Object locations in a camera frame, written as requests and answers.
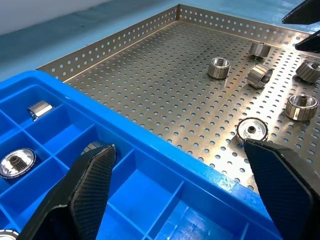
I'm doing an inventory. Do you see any perforated steel tray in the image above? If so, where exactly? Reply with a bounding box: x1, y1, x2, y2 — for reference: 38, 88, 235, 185
36, 3, 320, 195

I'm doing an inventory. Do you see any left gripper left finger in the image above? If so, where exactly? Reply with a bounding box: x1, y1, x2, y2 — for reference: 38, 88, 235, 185
17, 143, 117, 240

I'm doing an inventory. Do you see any blue compartment tray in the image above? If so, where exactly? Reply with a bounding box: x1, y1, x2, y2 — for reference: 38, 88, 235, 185
0, 69, 283, 240

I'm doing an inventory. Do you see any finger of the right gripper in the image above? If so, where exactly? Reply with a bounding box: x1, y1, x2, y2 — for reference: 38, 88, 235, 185
281, 0, 320, 26
295, 30, 320, 54

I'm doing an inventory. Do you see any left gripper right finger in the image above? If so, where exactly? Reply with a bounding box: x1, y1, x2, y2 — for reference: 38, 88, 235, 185
242, 138, 320, 240

